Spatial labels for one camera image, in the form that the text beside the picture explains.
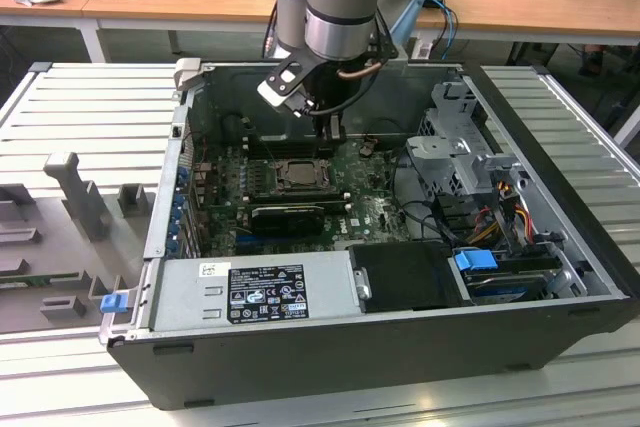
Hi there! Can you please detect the black RAM slot bank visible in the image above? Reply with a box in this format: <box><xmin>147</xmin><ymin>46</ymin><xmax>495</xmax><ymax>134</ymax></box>
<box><xmin>244</xmin><ymin>135</ymin><xmax>322</xmax><ymax>160</ymax></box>
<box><xmin>247</xmin><ymin>187</ymin><xmax>354</xmax><ymax>213</ymax></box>

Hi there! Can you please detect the CPU socket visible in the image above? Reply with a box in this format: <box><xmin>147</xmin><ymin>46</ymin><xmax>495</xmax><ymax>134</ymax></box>
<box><xmin>271</xmin><ymin>157</ymin><xmax>338</xmax><ymax>195</ymax></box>

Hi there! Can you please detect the pale blue teach pendant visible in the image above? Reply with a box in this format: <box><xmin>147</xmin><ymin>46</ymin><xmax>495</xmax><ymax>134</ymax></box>
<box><xmin>386</xmin><ymin>0</ymin><xmax>431</xmax><ymax>51</ymax></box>

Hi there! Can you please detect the grey metal drive cage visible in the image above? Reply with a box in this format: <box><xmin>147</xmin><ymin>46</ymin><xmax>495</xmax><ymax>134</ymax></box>
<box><xmin>403</xmin><ymin>78</ymin><xmax>532</xmax><ymax>199</ymax></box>

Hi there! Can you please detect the green motherboard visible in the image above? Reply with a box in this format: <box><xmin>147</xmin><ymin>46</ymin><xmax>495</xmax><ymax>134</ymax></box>
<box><xmin>192</xmin><ymin>139</ymin><xmax>417</xmax><ymax>257</ymax></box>

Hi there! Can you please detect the black graphics card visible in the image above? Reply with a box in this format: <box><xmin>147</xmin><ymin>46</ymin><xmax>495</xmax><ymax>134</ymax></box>
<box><xmin>249</xmin><ymin>203</ymin><xmax>325</xmax><ymax>238</ymax></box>

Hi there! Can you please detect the black plastic shroud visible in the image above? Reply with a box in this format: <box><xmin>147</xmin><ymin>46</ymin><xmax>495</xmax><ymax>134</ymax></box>
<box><xmin>347</xmin><ymin>241</ymin><xmax>474</xmax><ymax>315</ymax></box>

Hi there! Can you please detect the blue disk carrier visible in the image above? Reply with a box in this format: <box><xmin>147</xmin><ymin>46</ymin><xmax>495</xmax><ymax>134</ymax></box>
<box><xmin>453</xmin><ymin>247</ymin><xmax>499</xmax><ymax>279</ymax></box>

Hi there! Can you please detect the grey power supply unit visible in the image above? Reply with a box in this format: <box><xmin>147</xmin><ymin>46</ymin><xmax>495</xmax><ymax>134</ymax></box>
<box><xmin>148</xmin><ymin>251</ymin><xmax>362</xmax><ymax>333</ymax></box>

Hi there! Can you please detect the hard disk drive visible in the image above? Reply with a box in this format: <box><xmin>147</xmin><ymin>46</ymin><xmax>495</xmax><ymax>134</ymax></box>
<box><xmin>464</xmin><ymin>270</ymin><xmax>547</xmax><ymax>305</ymax></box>

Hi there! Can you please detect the person's foot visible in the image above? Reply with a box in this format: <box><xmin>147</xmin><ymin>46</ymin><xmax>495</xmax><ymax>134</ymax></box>
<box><xmin>578</xmin><ymin>44</ymin><xmax>610</xmax><ymax>77</ymax></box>

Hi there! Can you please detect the black open PC case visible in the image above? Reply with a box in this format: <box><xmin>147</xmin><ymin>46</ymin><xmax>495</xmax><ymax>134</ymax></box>
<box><xmin>98</xmin><ymin>59</ymin><xmax>640</xmax><ymax>412</ymax></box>

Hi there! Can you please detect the blue case latch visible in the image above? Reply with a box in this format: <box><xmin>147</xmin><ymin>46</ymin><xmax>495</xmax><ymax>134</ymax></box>
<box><xmin>100</xmin><ymin>293</ymin><xmax>127</xmax><ymax>315</ymax></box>

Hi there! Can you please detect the grey parts rack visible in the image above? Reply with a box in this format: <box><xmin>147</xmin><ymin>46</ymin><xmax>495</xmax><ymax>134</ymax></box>
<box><xmin>0</xmin><ymin>151</ymin><xmax>157</xmax><ymax>336</ymax></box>

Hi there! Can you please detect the green RAM stick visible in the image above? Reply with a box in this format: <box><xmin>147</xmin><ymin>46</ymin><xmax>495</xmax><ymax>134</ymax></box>
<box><xmin>0</xmin><ymin>272</ymin><xmax>82</xmax><ymax>289</ymax></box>

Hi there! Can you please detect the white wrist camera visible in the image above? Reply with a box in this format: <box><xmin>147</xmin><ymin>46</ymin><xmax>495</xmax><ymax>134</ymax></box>
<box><xmin>256</xmin><ymin>57</ymin><xmax>316</xmax><ymax>119</ymax></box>

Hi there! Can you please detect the blue cable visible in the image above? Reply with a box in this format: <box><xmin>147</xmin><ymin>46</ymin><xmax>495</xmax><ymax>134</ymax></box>
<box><xmin>424</xmin><ymin>0</ymin><xmax>460</xmax><ymax>61</ymax></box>

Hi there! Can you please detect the red yellow wire bundle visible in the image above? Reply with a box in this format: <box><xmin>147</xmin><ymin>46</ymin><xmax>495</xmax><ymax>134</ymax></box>
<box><xmin>469</xmin><ymin>195</ymin><xmax>537</xmax><ymax>249</ymax></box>

